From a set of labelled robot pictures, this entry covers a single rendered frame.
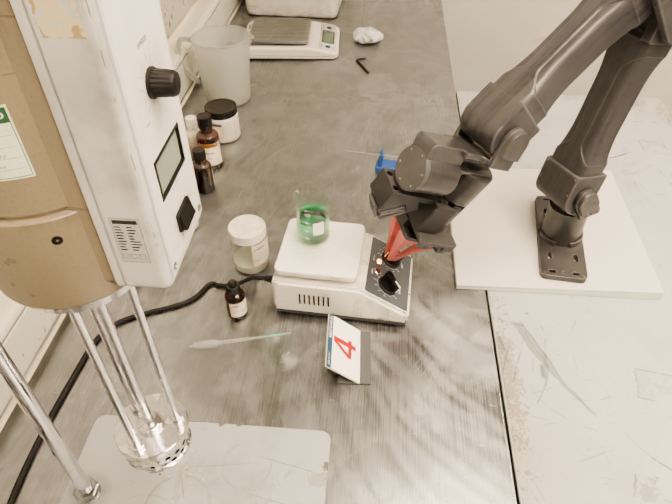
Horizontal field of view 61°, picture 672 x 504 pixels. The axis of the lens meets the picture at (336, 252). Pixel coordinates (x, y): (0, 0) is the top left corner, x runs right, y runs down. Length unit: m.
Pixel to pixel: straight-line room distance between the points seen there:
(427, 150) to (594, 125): 0.28
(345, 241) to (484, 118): 0.27
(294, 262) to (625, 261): 0.53
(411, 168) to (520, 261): 0.33
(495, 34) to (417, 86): 0.87
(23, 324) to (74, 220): 0.53
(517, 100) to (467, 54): 1.58
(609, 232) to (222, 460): 0.72
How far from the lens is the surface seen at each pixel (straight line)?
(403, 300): 0.85
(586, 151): 0.89
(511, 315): 0.90
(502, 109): 0.73
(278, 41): 1.59
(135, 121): 0.30
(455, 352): 0.84
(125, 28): 0.30
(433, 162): 0.70
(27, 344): 0.88
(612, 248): 1.04
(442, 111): 1.37
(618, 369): 0.89
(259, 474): 0.72
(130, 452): 0.58
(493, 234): 1.01
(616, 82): 0.86
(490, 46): 2.31
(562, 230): 0.98
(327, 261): 0.82
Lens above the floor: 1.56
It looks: 43 degrees down
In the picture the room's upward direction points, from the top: straight up
